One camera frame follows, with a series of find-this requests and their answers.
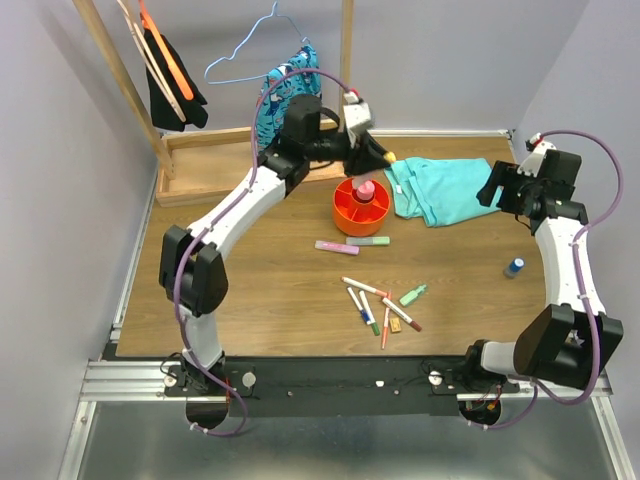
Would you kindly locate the teal folded t-shirt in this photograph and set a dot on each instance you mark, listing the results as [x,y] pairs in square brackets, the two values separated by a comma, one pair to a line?
[441,192]

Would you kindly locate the orange pen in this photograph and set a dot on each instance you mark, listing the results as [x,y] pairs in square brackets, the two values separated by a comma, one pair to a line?
[386,322]

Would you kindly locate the yellow pink highlighter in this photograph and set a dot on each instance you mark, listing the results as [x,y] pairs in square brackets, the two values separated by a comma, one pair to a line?
[359,180]

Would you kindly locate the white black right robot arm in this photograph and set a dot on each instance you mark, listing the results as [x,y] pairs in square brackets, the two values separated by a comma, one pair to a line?
[572,338]

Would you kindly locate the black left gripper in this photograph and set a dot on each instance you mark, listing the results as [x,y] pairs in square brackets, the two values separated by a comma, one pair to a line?
[365,157]

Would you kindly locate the blue capped grey bottle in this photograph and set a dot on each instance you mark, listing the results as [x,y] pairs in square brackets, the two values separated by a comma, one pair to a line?
[514,268]

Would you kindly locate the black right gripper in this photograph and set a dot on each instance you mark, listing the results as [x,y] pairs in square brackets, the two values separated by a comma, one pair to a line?
[503,174]

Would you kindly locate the orange plastic hanger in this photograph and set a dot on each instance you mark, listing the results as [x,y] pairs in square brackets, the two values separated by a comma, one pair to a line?
[176,72]

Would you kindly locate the blue patterned hanging shirt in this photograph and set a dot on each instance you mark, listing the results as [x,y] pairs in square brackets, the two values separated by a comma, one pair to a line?
[273,109]

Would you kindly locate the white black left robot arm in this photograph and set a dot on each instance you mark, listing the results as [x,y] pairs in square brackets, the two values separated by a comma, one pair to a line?
[192,266]

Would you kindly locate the white marker maroon cap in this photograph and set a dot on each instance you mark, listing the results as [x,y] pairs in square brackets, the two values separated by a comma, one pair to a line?
[402,314]

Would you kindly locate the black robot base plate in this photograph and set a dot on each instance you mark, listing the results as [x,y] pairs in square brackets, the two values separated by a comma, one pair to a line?
[357,385]

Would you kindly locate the light wooden hanger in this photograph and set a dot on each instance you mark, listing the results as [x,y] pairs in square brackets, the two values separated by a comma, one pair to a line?
[150,62]

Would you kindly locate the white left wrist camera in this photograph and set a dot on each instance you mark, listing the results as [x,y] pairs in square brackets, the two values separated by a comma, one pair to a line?
[358,117]

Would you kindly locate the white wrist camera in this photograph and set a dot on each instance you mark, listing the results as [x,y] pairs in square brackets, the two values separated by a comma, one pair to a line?
[358,117]
[537,147]

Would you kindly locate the white marker green cap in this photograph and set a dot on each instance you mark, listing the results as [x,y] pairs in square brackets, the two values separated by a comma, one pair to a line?
[371,321]

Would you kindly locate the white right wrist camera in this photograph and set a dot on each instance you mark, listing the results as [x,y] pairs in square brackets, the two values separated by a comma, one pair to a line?
[537,147]

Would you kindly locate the white marker red cap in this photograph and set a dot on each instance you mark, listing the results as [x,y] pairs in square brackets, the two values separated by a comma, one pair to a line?
[364,287]

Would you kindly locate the orange round divided organizer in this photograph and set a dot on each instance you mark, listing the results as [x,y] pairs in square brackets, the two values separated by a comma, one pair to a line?
[356,217]

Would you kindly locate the wooden clothes rack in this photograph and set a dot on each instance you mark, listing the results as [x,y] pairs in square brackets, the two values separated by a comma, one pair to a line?
[193,167]

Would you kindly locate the green grey highlighter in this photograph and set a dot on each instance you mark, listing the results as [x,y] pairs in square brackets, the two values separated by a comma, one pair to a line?
[368,241]

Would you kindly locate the small green bottle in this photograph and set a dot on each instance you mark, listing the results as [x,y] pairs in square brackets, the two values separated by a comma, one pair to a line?
[414,294]

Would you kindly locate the small tan eraser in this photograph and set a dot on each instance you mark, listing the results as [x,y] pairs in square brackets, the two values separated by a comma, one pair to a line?
[395,325]

